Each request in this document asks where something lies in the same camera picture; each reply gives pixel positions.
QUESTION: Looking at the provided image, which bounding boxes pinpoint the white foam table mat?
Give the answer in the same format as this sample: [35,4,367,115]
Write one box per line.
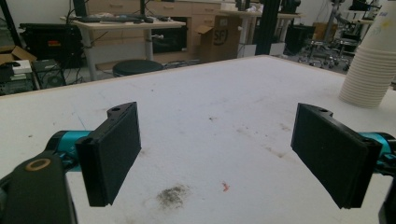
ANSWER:
[0,55,396,224]

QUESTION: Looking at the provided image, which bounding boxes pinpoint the open brown cardboard box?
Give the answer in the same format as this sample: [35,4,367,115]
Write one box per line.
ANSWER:
[0,46,37,66]

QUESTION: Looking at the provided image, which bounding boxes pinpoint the black metal frame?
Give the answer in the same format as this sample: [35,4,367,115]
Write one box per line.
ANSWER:
[255,0,281,56]

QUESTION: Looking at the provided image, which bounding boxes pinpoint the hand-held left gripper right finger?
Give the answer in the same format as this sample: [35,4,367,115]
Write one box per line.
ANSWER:
[290,103,396,209]

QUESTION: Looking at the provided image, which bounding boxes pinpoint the black computer tower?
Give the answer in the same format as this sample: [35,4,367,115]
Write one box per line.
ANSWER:
[31,59,67,90]

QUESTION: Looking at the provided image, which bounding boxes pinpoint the light wooden desk white legs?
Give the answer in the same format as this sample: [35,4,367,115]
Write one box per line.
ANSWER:
[60,15,187,82]

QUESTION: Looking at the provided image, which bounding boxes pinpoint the black keyboard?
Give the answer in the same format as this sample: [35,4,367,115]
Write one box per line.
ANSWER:
[78,14,155,24]

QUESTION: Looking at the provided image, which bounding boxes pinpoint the stack of white cups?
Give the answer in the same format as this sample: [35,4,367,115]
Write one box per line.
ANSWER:
[338,0,396,109]

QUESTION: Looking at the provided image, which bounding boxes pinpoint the large black case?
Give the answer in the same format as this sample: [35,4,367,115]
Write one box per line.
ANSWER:
[19,23,84,69]

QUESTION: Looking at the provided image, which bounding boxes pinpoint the brown cardboard box black logo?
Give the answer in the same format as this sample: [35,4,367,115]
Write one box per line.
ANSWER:
[195,14,242,63]

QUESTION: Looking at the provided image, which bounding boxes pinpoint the black round stool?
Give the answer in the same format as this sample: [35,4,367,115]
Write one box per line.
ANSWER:
[111,59,165,78]

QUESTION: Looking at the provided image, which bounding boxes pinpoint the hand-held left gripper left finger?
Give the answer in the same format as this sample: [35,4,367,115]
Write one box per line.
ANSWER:
[46,101,142,208]

